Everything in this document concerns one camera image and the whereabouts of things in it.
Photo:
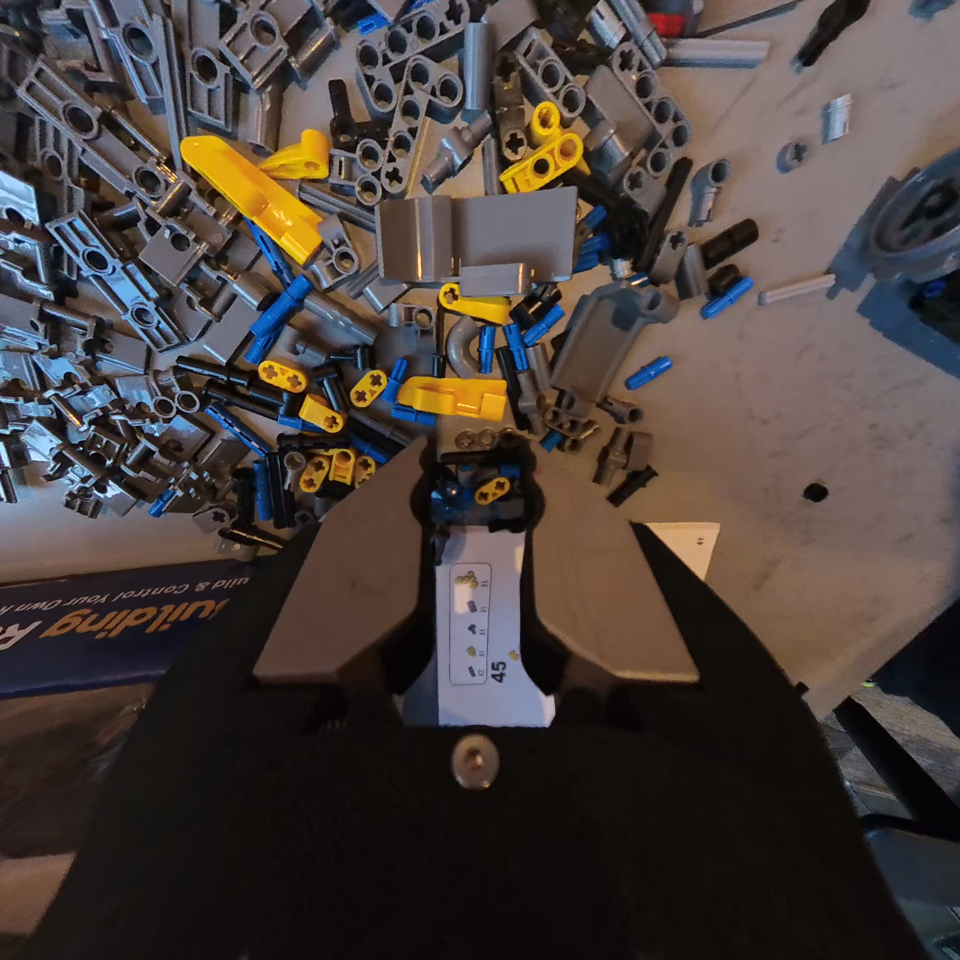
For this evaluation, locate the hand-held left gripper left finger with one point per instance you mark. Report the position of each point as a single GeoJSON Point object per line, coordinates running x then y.
{"type": "Point", "coordinates": [352, 592]}

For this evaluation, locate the yellow black brick vehicle model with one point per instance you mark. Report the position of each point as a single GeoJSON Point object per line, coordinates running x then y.
{"type": "Point", "coordinates": [907, 217]}

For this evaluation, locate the small black round piece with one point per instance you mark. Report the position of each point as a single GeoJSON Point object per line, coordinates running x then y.
{"type": "Point", "coordinates": [815, 492]}

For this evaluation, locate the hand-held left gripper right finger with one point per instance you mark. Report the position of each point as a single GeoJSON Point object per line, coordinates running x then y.
{"type": "Point", "coordinates": [607, 600]}

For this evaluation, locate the wide grey curved panel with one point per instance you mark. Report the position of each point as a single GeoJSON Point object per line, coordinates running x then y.
{"type": "Point", "coordinates": [487, 225]}

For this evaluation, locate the pile of building bricks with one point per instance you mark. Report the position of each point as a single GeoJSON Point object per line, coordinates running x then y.
{"type": "Point", "coordinates": [112, 262]}

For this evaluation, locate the grey curved panel piece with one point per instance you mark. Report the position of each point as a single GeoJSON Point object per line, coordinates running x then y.
{"type": "Point", "coordinates": [600, 352]}

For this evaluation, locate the black angled connector piece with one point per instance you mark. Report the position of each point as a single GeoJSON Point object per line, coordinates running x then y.
{"type": "Point", "coordinates": [630, 487]}

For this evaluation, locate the light grey axle rod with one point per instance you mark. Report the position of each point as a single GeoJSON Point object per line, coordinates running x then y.
{"type": "Point", "coordinates": [795, 289]}

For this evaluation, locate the white building instruction booklet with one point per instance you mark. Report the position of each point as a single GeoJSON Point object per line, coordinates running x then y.
{"type": "Point", "coordinates": [480, 690]}

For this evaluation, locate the dark grey cardboard box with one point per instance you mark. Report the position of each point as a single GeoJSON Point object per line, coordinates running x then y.
{"type": "Point", "coordinates": [112, 637]}

